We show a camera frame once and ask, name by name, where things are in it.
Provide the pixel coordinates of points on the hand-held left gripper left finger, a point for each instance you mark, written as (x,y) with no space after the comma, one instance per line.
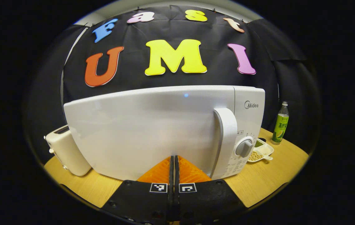
(139,203)

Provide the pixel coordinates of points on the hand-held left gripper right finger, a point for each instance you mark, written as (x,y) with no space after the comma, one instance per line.
(211,201)

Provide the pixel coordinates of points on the white microwave oven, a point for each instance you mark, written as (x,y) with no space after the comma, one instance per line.
(139,131)

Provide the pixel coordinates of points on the white divided dish with beans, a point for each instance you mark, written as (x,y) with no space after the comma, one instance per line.
(263,150)

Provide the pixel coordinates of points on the cream toaster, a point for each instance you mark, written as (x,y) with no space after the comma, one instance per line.
(68,153)

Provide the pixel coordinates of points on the green drink bottle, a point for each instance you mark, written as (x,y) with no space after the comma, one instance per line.
(280,125)

